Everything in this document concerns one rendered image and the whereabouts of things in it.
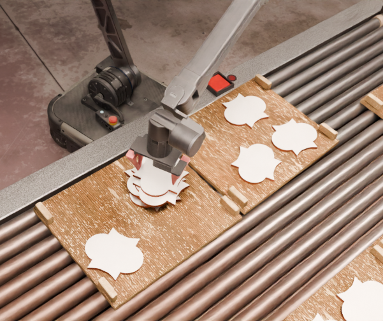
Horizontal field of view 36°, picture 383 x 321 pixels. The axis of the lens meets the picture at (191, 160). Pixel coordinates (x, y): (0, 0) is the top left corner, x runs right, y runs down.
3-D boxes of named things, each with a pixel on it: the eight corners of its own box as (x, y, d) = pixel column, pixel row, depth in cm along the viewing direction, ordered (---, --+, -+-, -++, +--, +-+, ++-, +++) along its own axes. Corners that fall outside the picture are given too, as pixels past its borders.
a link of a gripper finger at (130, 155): (150, 185, 142) (152, 160, 135) (124, 174, 143) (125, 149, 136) (162, 167, 146) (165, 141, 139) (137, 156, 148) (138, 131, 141)
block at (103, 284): (97, 285, 135) (96, 279, 133) (103, 281, 136) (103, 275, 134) (112, 304, 133) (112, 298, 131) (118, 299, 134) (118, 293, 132)
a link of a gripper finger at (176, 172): (176, 196, 141) (180, 171, 134) (150, 185, 142) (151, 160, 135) (187, 177, 145) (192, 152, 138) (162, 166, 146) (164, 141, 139)
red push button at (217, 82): (204, 84, 186) (204, 81, 185) (217, 76, 189) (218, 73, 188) (216, 94, 184) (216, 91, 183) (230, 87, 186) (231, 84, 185)
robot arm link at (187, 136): (181, 99, 137) (174, 81, 129) (221, 121, 134) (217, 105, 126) (152, 139, 135) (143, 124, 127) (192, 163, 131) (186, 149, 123)
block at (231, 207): (218, 202, 154) (220, 197, 152) (224, 199, 155) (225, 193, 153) (234, 218, 151) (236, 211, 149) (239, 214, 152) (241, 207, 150)
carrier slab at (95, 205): (33, 211, 149) (32, 207, 147) (157, 140, 168) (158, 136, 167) (115, 311, 133) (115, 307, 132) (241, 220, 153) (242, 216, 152)
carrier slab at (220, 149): (158, 137, 169) (158, 134, 168) (253, 80, 189) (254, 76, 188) (244, 215, 154) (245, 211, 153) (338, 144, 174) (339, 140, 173)
